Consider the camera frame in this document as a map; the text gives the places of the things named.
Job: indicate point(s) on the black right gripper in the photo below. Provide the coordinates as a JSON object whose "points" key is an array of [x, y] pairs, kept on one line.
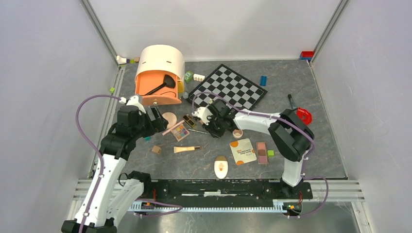
{"points": [[216, 134]]}

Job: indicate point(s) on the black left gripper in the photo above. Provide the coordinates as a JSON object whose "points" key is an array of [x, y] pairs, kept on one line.
{"points": [[158, 124]]}

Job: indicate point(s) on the wooden handle makeup brush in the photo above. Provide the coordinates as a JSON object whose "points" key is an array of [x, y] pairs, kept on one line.
{"points": [[184, 149]]}

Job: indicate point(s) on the black fan brush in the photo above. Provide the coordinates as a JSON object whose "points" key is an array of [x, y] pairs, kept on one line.
{"points": [[168, 81]]}

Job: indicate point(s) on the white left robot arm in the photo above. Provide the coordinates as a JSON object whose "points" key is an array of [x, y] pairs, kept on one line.
{"points": [[100, 212]]}

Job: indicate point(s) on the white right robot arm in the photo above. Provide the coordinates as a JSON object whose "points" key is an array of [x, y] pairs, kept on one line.
{"points": [[292, 137]]}

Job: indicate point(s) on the round pink compact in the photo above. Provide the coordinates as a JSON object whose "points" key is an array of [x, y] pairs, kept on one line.
{"points": [[171, 119]]}

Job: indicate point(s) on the small round pink jar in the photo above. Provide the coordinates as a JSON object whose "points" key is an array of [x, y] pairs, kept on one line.
{"points": [[237, 133]]}

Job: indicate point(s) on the small wooden cube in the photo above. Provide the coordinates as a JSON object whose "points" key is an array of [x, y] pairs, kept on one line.
{"points": [[156, 149]]}

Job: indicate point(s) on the colourful eyeshadow palette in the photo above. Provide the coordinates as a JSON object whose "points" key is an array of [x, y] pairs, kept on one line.
{"points": [[180, 132]]}

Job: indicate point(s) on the pink lip pencil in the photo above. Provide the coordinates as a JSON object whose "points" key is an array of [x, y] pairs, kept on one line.
{"points": [[170, 129]]}

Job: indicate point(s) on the black grey chessboard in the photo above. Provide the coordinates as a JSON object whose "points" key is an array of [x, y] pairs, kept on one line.
{"points": [[231, 86]]}

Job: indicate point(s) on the white orange sachet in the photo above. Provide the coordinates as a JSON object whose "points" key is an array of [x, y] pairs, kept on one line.
{"points": [[243, 151]]}

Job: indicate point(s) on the white lego brick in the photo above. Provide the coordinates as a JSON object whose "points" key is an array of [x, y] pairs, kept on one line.
{"points": [[198, 77]]}

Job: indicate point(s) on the green toy block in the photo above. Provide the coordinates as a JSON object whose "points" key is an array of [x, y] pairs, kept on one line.
{"points": [[188, 76]]}

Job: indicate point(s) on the blue lego brick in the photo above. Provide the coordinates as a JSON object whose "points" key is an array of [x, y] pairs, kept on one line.
{"points": [[263, 81]]}

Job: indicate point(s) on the pink brown blush palette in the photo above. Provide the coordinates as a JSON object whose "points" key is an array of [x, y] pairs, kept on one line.
{"points": [[262, 153]]}

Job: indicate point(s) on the white round drawer organizer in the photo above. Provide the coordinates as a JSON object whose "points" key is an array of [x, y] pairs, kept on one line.
{"points": [[165, 58]]}

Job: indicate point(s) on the black tube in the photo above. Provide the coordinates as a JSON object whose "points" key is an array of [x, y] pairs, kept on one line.
{"points": [[292, 103]]}

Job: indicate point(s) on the red letter D toy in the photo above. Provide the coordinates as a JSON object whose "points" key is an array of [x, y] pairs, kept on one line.
{"points": [[304, 115]]}

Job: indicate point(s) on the red blue bricks corner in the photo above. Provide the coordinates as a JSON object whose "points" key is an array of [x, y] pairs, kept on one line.
{"points": [[306, 55]]}

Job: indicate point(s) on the black mounting rail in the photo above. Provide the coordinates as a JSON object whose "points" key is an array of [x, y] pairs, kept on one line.
{"points": [[225, 193]]}

